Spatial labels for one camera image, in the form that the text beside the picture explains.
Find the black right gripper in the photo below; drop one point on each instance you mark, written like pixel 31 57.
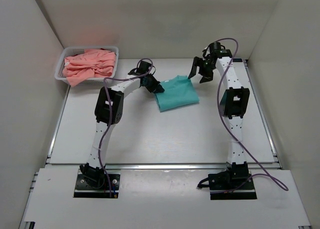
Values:
pixel 196 62

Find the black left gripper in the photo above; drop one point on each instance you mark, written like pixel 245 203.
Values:
pixel 155 86

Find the teal t shirt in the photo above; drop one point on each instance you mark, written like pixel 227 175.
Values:
pixel 178 92

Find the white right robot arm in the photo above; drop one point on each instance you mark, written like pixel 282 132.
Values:
pixel 232 102

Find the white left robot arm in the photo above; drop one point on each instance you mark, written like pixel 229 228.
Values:
pixel 109 111

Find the blue label sticker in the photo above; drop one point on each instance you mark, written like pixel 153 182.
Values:
pixel 237 60

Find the salmon pink t shirt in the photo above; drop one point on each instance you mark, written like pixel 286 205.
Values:
pixel 93 63

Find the white plastic basket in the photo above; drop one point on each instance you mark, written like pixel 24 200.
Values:
pixel 76 50

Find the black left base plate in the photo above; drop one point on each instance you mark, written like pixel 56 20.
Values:
pixel 86 188

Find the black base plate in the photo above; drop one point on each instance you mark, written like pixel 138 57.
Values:
pixel 223 187
pixel 86 188

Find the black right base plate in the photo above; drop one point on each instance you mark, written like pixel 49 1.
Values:
pixel 223 187

